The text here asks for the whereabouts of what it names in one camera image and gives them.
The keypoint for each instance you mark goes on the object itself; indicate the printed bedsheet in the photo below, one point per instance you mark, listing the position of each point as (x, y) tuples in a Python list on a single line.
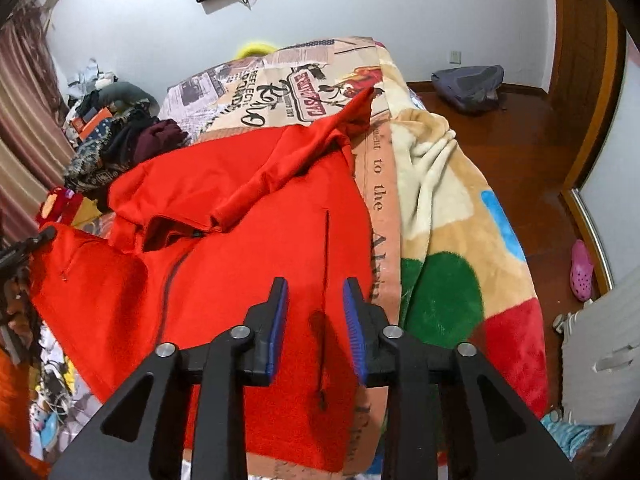
[(280, 85)]

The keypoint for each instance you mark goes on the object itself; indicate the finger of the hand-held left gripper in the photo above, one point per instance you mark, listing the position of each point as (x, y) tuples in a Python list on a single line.
[(30, 245)]

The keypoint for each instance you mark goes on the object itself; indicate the colourful fleece blanket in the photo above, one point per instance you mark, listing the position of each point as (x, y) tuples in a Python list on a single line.
[(450, 240)]

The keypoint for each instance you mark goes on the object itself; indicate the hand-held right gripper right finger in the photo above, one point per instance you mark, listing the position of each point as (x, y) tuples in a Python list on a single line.
[(355, 330)]

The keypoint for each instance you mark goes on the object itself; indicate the pile of mixed clothes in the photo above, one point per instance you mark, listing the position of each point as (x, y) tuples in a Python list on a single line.
[(90, 80)]

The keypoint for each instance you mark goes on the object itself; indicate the pink clog shoe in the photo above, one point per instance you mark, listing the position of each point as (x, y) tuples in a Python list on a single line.
[(581, 270)]

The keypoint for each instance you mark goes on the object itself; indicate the brown striped curtain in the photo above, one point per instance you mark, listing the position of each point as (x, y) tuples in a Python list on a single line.
[(25, 110)]

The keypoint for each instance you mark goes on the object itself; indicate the grey bag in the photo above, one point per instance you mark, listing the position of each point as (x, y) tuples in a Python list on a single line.
[(467, 87)]

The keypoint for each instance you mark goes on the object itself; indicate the brown wooden door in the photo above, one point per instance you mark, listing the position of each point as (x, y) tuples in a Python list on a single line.
[(575, 35)]

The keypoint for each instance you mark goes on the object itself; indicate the light blue patterned cloth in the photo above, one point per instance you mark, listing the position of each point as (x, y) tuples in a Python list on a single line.
[(567, 432)]

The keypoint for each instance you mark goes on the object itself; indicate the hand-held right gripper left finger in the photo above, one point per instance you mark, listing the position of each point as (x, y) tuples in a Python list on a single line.
[(277, 330)]

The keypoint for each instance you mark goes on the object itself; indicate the red plush cloth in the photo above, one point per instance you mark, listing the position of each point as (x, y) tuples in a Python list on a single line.
[(57, 207)]

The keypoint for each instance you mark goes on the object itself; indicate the orange fuzzy cloth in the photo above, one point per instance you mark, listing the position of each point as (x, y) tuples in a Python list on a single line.
[(12, 410)]

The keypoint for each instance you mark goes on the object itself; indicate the red zip jacket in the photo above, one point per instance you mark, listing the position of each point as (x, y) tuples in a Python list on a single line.
[(225, 260)]

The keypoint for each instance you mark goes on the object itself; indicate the black cloth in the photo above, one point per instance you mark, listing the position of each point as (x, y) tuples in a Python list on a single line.
[(125, 135)]

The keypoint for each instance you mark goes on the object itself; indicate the maroon cloth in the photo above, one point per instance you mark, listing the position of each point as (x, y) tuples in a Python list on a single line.
[(160, 140)]

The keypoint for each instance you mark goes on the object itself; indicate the grey plush pillow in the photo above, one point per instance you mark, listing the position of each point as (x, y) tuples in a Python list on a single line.
[(127, 94)]

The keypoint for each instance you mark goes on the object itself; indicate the navy patterned cloth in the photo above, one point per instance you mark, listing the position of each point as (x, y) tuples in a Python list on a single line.
[(85, 160)]

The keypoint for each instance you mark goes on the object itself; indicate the white wall socket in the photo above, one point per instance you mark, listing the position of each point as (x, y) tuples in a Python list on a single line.
[(454, 56)]

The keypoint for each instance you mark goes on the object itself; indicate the yellow hoop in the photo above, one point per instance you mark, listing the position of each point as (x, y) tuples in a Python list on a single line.
[(255, 49)]

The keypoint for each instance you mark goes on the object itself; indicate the orange box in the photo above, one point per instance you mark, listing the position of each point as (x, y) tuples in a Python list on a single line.
[(95, 121)]

